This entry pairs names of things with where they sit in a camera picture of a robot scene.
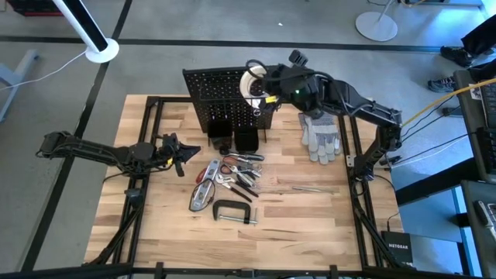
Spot grey desk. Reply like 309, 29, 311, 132
460, 180, 496, 279

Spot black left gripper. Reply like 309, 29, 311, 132
157, 133, 202, 178

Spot white round stand base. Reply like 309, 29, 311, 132
354, 0, 399, 43

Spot silver pliers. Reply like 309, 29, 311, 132
236, 161, 263, 181

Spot black desk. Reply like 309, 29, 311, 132
453, 69, 496, 183

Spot black desk beam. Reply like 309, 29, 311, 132
394, 157, 481, 206

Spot blue desk leg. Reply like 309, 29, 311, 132
451, 185, 481, 278

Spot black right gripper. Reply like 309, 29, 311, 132
258, 49, 309, 105

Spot black Netgear router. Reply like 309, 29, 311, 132
380, 230, 414, 267

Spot white floor cable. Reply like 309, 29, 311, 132
0, 50, 88, 92

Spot black crate red trim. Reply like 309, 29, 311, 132
5, 0, 65, 18

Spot black plastic bin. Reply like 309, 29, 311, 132
233, 126, 260, 154
207, 119, 233, 151

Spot black C-clamp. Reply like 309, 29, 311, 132
212, 198, 259, 227

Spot grey striped work glove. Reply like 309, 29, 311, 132
297, 112, 343, 167

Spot black laptop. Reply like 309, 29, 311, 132
479, 83, 496, 129

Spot white floor lamp base left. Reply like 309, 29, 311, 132
51, 0, 120, 64

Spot person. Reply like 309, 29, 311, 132
426, 14, 496, 94

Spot silver extension bar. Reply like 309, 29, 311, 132
291, 186, 335, 194

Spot grey desk leg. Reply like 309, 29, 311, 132
0, 49, 40, 124

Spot black bag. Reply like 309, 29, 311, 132
467, 57, 496, 82

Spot black metal pegboard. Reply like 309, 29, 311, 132
181, 65, 278, 135

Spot black wire basket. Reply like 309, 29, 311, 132
198, 69, 282, 112

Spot yellow cable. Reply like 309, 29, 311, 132
401, 76, 496, 128

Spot silver handheld phone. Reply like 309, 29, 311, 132
472, 199, 496, 241

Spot white tape roll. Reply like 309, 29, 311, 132
239, 64, 272, 111

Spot black handle ratchet wrench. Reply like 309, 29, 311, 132
219, 145, 266, 163

